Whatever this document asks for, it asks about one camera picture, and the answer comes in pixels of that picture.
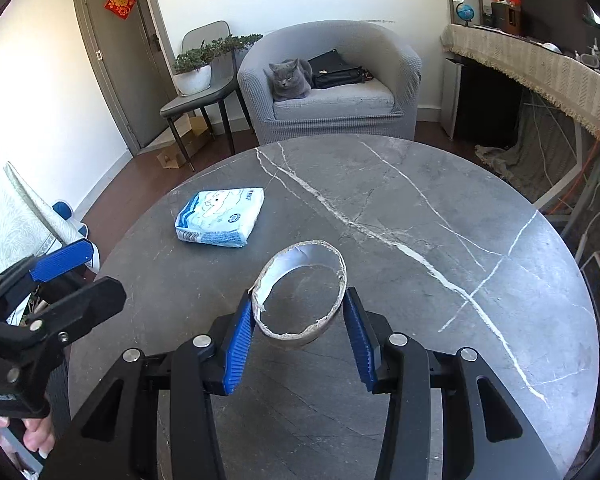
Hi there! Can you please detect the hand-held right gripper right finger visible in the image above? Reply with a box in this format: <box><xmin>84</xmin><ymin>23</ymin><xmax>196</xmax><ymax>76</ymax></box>
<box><xmin>343</xmin><ymin>286</ymin><xmax>556</xmax><ymax>480</ymax></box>

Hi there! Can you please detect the dark brown wooden box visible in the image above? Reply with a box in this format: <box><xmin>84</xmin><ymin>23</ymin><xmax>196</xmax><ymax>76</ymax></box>
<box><xmin>491</xmin><ymin>1</ymin><xmax>523</xmax><ymax>36</ymax></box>

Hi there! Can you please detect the blue and white object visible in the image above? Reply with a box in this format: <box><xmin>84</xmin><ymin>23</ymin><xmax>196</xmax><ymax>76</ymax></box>
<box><xmin>51</xmin><ymin>201</ymin><xmax>102</xmax><ymax>275</ymax></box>

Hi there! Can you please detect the grey dining chair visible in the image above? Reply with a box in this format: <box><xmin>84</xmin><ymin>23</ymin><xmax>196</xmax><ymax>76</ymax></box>
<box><xmin>160</xmin><ymin>21</ymin><xmax>256</xmax><ymax>172</ymax></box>

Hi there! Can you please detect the sideboard with lace cloth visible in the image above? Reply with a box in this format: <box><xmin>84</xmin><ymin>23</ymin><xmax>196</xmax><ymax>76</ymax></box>
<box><xmin>440</xmin><ymin>22</ymin><xmax>600</xmax><ymax>158</ymax></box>

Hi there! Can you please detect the black television screen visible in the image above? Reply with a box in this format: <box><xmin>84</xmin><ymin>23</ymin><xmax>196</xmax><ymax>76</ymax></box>
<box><xmin>517</xmin><ymin>0</ymin><xmax>600</xmax><ymax>56</ymax></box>

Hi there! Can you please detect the potted plant in white pot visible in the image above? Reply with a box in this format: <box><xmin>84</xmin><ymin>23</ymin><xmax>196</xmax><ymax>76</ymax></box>
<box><xmin>172</xmin><ymin>34</ymin><xmax>264</xmax><ymax>97</ymax></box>

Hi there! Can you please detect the black bag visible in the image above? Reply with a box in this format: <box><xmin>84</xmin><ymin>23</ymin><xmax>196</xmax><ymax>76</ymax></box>
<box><xmin>307</xmin><ymin>49</ymin><xmax>376</xmax><ymax>90</ymax></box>

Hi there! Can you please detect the blue white tissue packet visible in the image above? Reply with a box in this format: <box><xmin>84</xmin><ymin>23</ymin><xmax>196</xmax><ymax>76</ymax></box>
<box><xmin>174</xmin><ymin>187</ymin><xmax>266</xmax><ymax>249</ymax></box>

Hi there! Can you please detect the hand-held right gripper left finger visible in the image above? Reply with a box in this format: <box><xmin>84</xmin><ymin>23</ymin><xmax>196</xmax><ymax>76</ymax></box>
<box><xmin>40</xmin><ymin>290</ymin><xmax>255</xmax><ymax>480</ymax></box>

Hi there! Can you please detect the torn cardboard tape ring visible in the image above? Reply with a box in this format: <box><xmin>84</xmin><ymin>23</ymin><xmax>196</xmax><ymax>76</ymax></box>
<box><xmin>250</xmin><ymin>241</ymin><xmax>348</xmax><ymax>351</ymax></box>

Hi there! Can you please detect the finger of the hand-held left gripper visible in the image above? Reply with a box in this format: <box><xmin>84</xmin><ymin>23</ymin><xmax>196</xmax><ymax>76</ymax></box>
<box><xmin>0</xmin><ymin>239</ymin><xmax>95</xmax><ymax>307</ymax></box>
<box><xmin>30</xmin><ymin>276</ymin><xmax>127</xmax><ymax>344</ymax></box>

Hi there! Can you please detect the grey armchair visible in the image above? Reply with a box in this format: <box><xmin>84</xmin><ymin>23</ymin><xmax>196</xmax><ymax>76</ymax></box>
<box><xmin>237</xmin><ymin>19</ymin><xmax>423</xmax><ymax>145</ymax></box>

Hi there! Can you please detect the red diamond door decoration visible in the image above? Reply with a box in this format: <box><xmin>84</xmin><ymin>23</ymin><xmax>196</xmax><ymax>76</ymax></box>
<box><xmin>104</xmin><ymin>0</ymin><xmax>136</xmax><ymax>21</ymax></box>

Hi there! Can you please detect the grey cat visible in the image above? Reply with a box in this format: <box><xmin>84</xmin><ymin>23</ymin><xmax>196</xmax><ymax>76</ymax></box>
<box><xmin>267</xmin><ymin>58</ymin><xmax>313</xmax><ymax>101</ymax></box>

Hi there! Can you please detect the flat cardboard box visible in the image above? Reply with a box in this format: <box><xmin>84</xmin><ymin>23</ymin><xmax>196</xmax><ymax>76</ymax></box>
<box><xmin>156</xmin><ymin>115</ymin><xmax>213</xmax><ymax>170</ymax></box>

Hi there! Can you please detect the grey door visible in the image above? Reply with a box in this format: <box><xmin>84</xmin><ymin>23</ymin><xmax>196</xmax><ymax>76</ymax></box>
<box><xmin>71</xmin><ymin>0</ymin><xmax>177</xmax><ymax>156</ymax></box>

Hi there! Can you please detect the person's left hand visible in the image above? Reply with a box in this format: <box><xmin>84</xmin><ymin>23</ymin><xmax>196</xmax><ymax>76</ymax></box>
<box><xmin>22</xmin><ymin>412</ymin><xmax>56</xmax><ymax>458</ymax></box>

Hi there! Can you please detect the grey cloth heap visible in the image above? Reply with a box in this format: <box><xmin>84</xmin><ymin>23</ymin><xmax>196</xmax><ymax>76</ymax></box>
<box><xmin>475</xmin><ymin>105</ymin><xmax>588</xmax><ymax>201</ymax></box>

